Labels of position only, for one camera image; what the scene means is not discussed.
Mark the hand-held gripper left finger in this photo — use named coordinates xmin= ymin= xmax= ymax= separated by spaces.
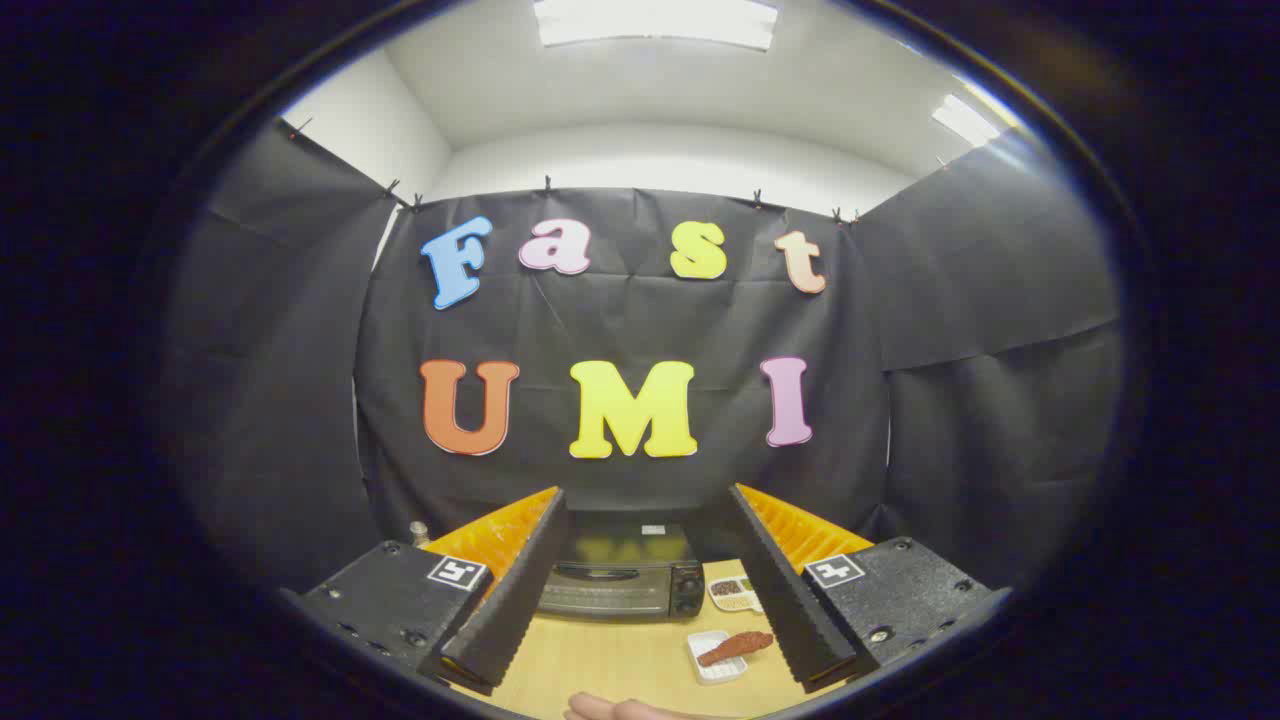
xmin=280 ymin=486 xmax=571 ymax=696

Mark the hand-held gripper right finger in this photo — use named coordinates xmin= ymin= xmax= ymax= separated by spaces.
xmin=727 ymin=483 xmax=1011 ymax=694

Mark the reddish brown meat piece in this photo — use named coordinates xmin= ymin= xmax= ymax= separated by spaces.
xmin=697 ymin=631 xmax=775 ymax=668

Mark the black toaster oven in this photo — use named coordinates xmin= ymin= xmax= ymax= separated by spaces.
xmin=537 ymin=512 xmax=706 ymax=621

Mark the white divided dish with beans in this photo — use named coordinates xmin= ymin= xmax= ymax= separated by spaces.
xmin=707 ymin=575 xmax=764 ymax=614

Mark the small white plastic tray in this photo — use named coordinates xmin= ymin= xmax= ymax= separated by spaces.
xmin=687 ymin=630 xmax=749 ymax=685

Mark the small ceiling light panel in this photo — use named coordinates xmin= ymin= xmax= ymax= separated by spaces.
xmin=932 ymin=93 xmax=1001 ymax=148

